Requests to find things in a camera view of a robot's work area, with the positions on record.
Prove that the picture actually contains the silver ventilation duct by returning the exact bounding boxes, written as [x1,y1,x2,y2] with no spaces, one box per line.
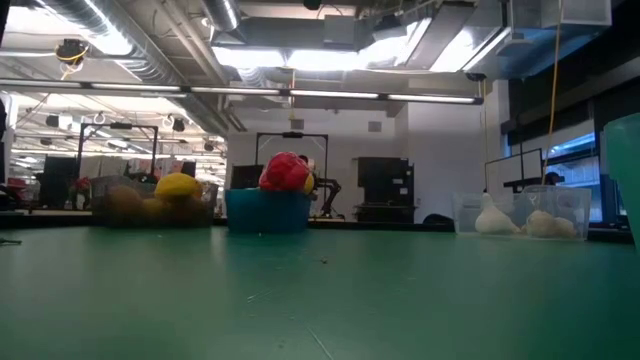
[199,0,242,32]

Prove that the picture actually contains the red bell pepper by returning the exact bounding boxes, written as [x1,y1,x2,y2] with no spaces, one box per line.
[258,151,314,194]

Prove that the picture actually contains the teal translucent plastic basket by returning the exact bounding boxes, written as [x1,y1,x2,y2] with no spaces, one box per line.
[602,112,640,251]

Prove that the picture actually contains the silver spiral ceiling duct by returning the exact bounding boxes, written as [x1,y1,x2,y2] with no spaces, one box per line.
[39,0,231,136]

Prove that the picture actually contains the black rounded table fixture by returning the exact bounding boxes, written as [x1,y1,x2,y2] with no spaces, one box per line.
[421,213,456,227]

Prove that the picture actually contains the long ceiling light strip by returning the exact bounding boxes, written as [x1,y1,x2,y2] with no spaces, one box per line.
[0,78,485,106]

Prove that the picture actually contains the black monitor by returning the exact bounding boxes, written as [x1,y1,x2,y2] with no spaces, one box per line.
[42,155,81,209]
[230,164,265,190]

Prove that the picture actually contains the white garlic bulb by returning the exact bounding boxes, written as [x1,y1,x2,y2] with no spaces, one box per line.
[549,215,578,240]
[473,193,521,236]
[522,209,556,240]

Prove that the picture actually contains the black cabinet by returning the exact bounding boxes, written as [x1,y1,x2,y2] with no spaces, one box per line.
[355,156,417,224]

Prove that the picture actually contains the clear plastic container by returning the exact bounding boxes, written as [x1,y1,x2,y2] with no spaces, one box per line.
[451,185,592,242]

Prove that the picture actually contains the black background frame stand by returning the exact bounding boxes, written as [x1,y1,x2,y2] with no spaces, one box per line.
[76,121,160,179]
[255,131,330,219]

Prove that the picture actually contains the black yellow ceiling cable reel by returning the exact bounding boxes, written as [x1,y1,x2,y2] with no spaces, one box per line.
[53,38,92,67]

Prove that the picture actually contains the black framed whiteboard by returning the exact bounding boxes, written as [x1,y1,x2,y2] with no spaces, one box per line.
[483,147,545,195]

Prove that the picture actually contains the blue plastic basket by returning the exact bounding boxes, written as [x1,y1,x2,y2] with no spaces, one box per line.
[224,187,313,235]

